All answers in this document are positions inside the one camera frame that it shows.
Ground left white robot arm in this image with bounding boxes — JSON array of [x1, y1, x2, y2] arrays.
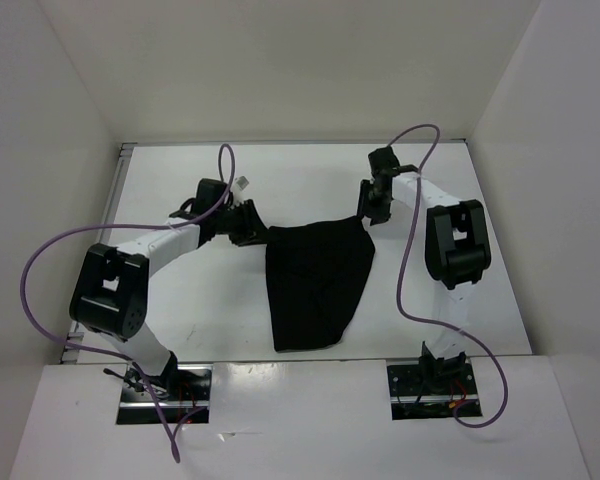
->
[[69, 198, 269, 400]]

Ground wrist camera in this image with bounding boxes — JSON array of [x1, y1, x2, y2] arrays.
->
[[193, 176, 249, 215], [368, 146, 401, 179]]

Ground base mounting plate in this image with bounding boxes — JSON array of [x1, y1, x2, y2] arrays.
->
[[386, 361, 482, 421], [107, 364, 213, 425]]

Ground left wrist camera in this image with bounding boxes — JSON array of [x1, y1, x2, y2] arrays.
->
[[193, 176, 249, 215]]

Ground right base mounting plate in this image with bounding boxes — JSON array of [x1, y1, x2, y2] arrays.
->
[[386, 361, 482, 421]]

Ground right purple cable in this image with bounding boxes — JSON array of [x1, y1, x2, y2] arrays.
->
[[387, 123, 509, 430]]

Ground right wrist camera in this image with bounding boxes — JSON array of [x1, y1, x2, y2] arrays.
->
[[368, 146, 401, 179]]

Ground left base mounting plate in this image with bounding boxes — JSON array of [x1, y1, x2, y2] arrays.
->
[[107, 364, 213, 425]]

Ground black skirt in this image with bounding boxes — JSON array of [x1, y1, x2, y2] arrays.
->
[[265, 216, 375, 353]]

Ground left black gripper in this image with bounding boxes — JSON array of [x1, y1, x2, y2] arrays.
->
[[213, 199, 275, 247]]

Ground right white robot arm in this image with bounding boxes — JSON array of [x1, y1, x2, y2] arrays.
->
[[357, 166, 491, 393]]

